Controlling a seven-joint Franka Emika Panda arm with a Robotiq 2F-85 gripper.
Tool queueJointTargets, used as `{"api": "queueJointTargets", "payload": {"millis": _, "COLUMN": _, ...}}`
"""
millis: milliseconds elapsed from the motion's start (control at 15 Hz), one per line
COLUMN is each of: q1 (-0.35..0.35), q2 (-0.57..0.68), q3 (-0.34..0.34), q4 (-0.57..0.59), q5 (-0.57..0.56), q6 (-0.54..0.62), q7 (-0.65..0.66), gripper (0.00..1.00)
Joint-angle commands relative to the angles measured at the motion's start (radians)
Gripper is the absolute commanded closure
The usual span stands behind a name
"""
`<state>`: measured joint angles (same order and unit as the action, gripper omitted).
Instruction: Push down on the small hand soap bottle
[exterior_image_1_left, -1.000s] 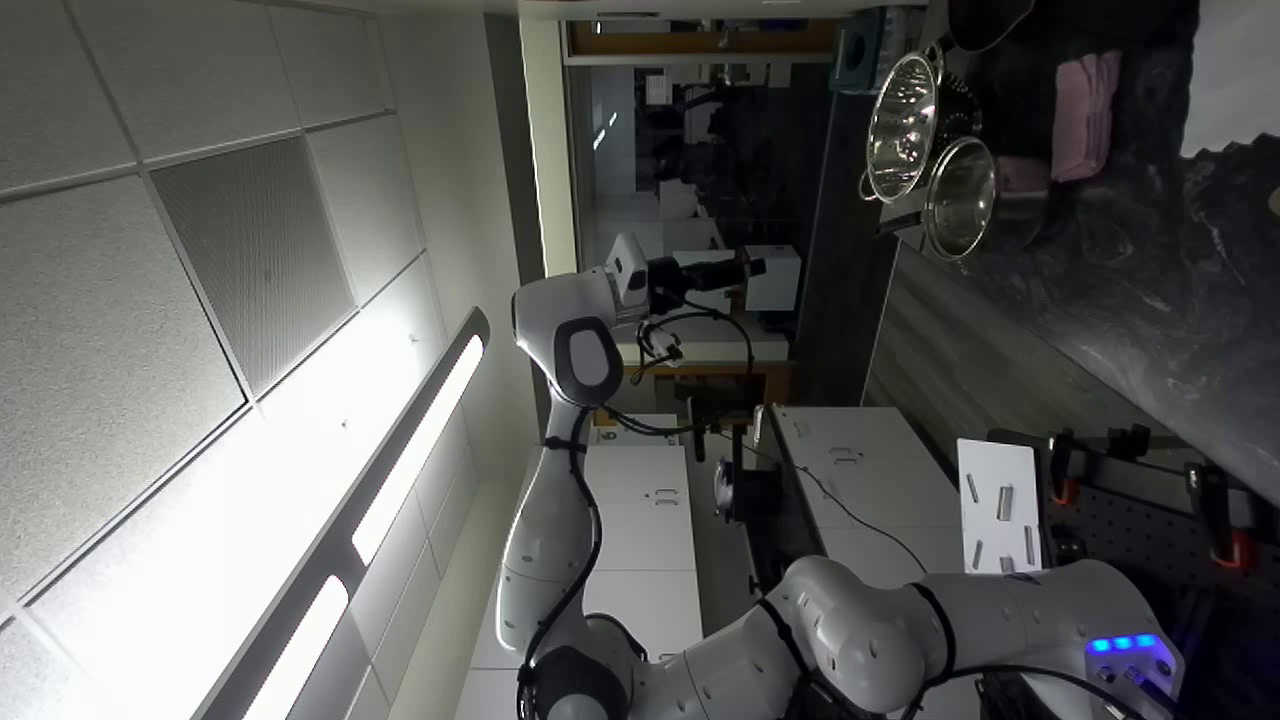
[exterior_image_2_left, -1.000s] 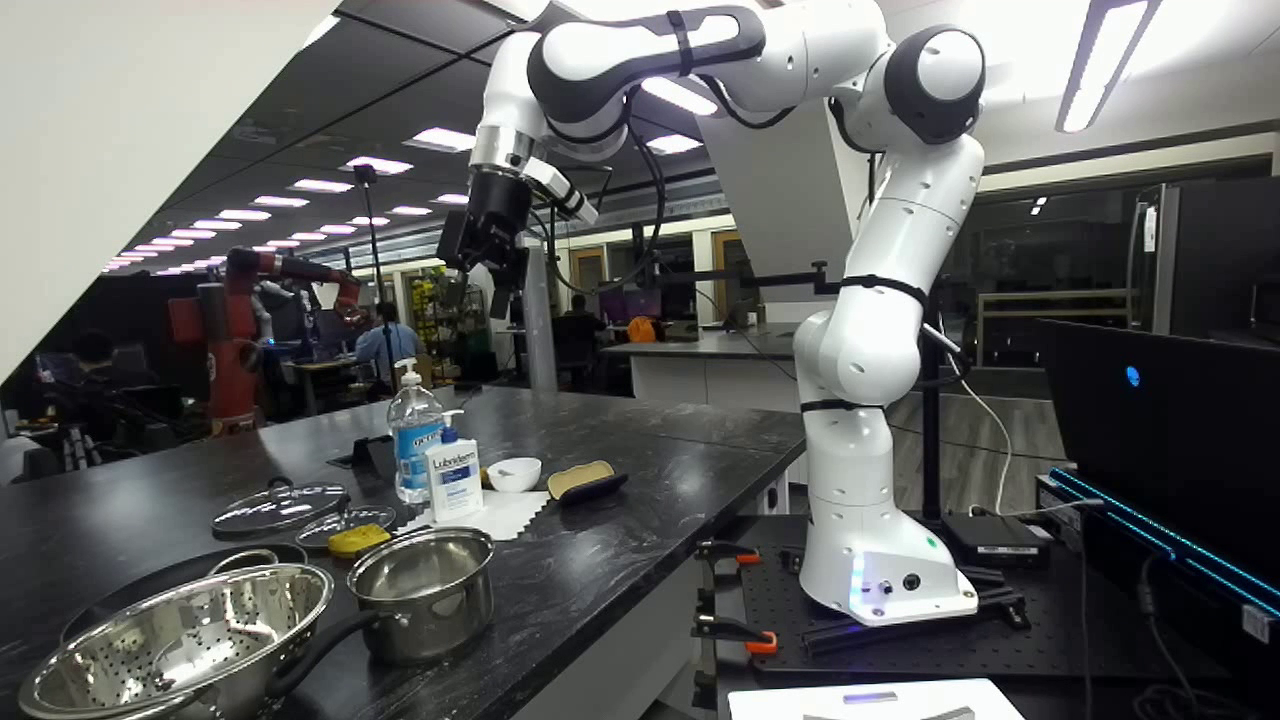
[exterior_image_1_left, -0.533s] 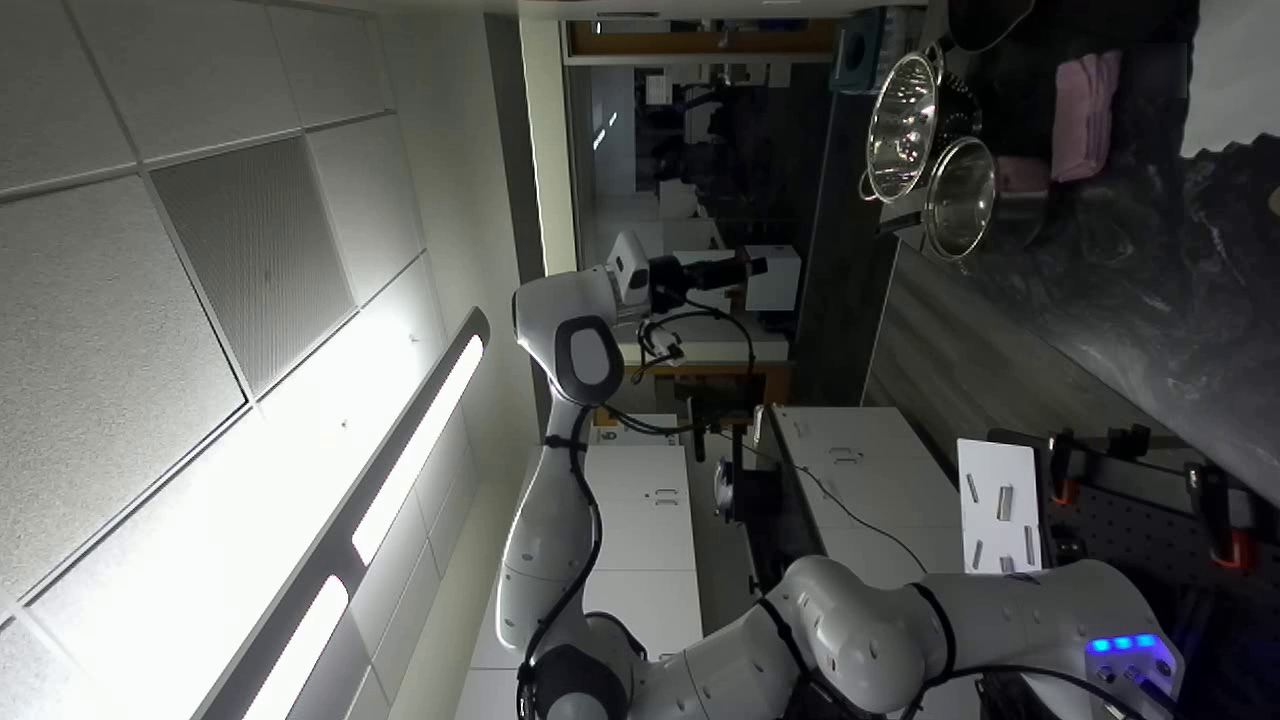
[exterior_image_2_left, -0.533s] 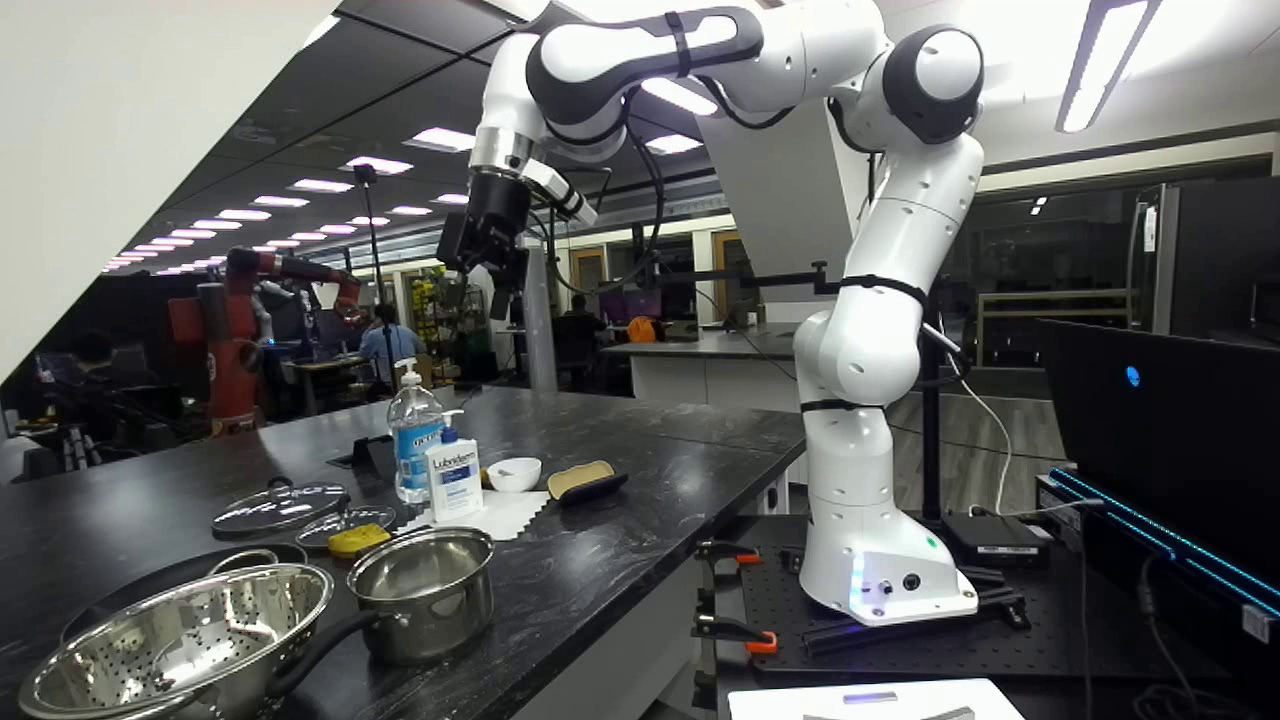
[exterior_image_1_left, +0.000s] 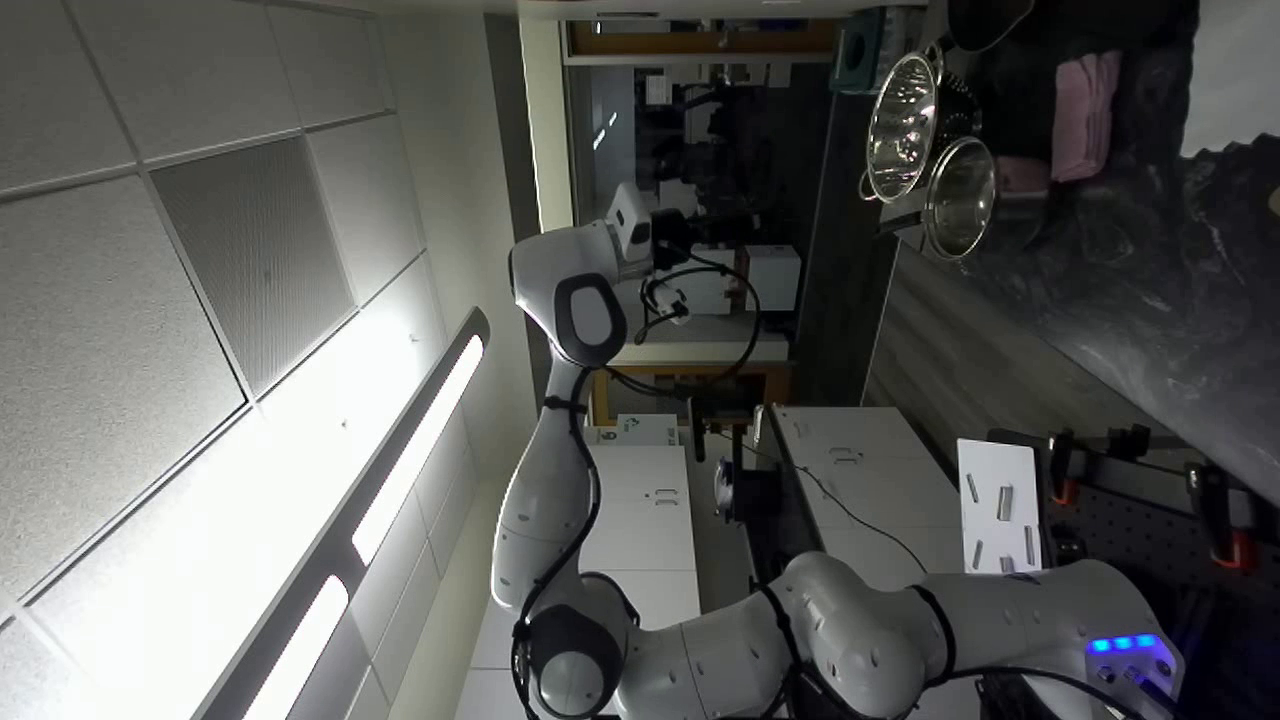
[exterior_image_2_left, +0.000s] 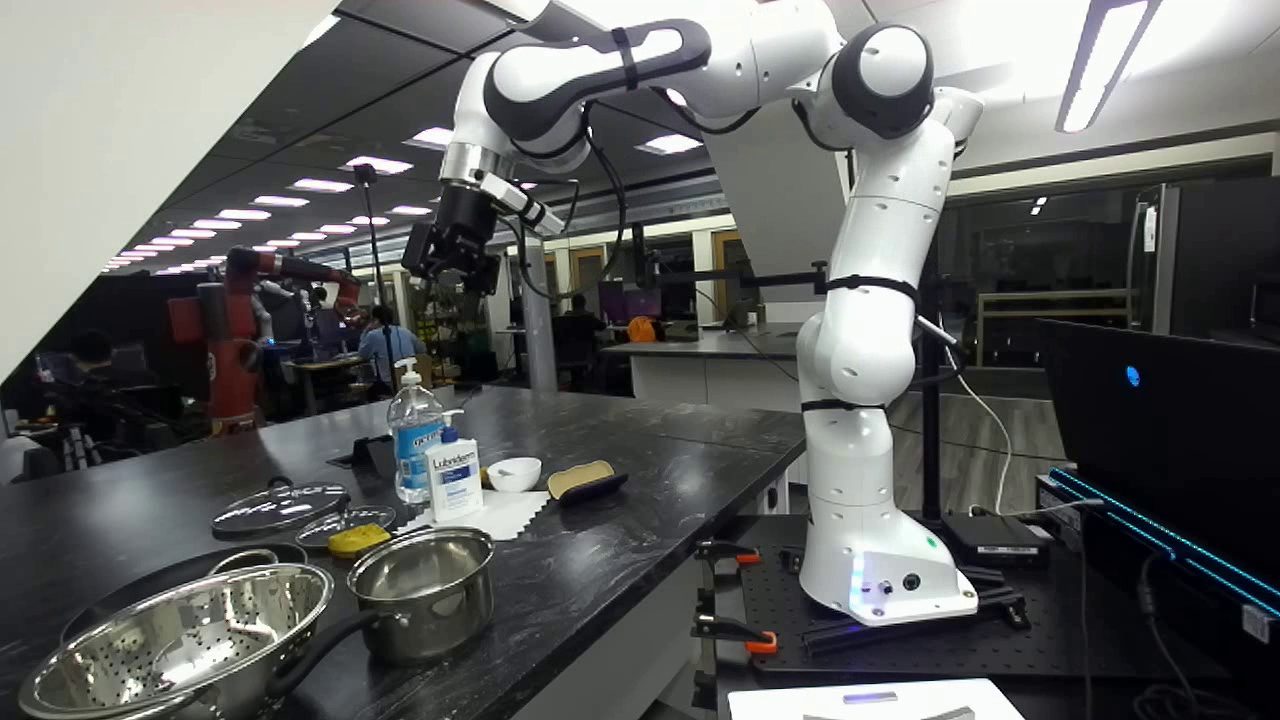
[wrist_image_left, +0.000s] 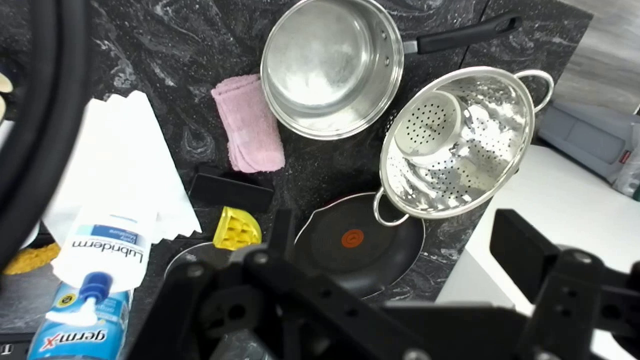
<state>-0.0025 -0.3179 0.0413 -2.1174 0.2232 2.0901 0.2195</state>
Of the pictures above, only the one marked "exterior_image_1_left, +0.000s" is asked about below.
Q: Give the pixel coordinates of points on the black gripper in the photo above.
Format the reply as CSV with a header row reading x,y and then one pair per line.
x,y
673,243

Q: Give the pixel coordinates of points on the pink folded cloth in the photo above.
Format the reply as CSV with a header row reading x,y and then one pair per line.
x,y
1080,120

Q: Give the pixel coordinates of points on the black clamp orange tip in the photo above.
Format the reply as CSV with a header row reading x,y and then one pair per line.
x,y
1224,527
1066,475

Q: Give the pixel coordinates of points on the white paper towel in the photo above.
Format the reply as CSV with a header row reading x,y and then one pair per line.
x,y
1233,66

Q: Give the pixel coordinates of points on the white marker paper sheet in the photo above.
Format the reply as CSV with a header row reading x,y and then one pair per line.
x,y
1002,467

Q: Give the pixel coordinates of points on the steel perforated colander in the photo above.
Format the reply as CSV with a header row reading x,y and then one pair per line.
x,y
903,124

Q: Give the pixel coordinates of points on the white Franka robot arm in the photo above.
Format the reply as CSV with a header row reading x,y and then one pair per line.
x,y
864,640

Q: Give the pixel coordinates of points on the long ceiling light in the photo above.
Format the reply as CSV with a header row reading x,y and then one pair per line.
x,y
413,453

